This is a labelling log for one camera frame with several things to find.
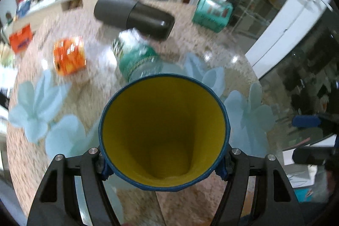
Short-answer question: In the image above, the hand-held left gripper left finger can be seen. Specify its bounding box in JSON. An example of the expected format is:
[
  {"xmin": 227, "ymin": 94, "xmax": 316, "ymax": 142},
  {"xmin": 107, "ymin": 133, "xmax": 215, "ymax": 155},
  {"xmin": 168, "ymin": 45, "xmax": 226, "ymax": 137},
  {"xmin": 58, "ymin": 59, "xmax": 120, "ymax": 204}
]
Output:
[{"xmin": 26, "ymin": 148, "xmax": 121, "ymax": 226}]

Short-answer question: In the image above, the white low cabinet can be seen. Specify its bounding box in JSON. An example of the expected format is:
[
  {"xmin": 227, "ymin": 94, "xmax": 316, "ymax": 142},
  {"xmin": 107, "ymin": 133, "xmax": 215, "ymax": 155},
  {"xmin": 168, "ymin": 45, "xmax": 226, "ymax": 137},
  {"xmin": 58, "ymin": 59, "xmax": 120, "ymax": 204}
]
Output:
[{"xmin": 16, "ymin": 0, "xmax": 104, "ymax": 20}]

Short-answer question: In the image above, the teal tin can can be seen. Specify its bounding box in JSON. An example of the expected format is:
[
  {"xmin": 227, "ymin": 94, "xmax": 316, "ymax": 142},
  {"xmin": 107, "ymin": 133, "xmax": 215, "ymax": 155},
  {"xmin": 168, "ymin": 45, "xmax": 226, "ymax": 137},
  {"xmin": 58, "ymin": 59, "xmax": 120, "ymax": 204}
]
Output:
[{"xmin": 191, "ymin": 0, "xmax": 234, "ymax": 33}]

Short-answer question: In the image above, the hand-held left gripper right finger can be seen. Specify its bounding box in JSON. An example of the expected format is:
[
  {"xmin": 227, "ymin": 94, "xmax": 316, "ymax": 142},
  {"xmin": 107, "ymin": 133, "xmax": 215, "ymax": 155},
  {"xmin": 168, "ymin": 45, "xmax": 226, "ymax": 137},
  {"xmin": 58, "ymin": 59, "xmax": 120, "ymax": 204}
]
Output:
[{"xmin": 210, "ymin": 148, "xmax": 305, "ymax": 226}]

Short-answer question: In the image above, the orange snack packet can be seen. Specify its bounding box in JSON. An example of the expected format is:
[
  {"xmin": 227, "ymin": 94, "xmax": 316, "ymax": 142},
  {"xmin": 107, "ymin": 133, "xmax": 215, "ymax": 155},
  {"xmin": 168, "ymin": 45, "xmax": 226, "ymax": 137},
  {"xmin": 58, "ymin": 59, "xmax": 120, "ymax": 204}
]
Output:
[{"xmin": 52, "ymin": 36, "xmax": 87, "ymax": 76}]

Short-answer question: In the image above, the blue cup with yellow inside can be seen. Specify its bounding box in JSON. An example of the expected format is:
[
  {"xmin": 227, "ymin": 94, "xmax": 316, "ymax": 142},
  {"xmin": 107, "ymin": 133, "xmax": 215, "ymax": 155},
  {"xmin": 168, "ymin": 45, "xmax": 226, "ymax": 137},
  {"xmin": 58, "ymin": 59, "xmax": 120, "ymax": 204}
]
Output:
[{"xmin": 98, "ymin": 73, "xmax": 230, "ymax": 193}]

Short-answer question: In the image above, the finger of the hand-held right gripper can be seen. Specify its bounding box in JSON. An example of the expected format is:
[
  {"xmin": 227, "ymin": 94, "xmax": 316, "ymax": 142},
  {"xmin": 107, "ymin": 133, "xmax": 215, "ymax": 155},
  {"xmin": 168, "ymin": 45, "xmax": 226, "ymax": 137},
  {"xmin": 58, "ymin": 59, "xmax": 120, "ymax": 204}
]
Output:
[{"xmin": 291, "ymin": 113, "xmax": 339, "ymax": 166}]

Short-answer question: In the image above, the black thermos bottle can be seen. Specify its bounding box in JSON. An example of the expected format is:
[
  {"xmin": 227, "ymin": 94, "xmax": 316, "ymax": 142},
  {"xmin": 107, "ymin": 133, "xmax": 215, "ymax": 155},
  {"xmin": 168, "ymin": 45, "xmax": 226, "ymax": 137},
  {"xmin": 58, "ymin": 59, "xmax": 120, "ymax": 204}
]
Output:
[{"xmin": 94, "ymin": 0, "xmax": 175, "ymax": 40}]

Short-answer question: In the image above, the orange box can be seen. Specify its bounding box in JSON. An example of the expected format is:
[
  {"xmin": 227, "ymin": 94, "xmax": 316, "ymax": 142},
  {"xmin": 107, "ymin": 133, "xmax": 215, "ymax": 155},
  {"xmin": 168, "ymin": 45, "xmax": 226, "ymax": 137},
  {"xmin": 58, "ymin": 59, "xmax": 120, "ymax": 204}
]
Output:
[{"xmin": 9, "ymin": 25, "xmax": 34, "ymax": 54}]

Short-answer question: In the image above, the clear bottle with green label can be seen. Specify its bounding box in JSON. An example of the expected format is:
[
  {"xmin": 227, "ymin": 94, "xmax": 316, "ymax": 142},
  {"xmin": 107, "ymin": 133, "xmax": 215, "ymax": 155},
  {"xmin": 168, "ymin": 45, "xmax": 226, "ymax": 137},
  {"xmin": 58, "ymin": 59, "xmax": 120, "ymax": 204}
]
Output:
[{"xmin": 111, "ymin": 29, "xmax": 186, "ymax": 83}]

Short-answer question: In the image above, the light blue flower placemat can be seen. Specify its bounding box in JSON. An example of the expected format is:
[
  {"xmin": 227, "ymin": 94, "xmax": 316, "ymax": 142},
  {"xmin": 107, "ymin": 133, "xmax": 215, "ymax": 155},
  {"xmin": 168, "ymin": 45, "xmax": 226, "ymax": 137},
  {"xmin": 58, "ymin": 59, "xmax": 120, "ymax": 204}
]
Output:
[
  {"xmin": 8, "ymin": 70, "xmax": 125, "ymax": 224},
  {"xmin": 183, "ymin": 53, "xmax": 277, "ymax": 160}
]

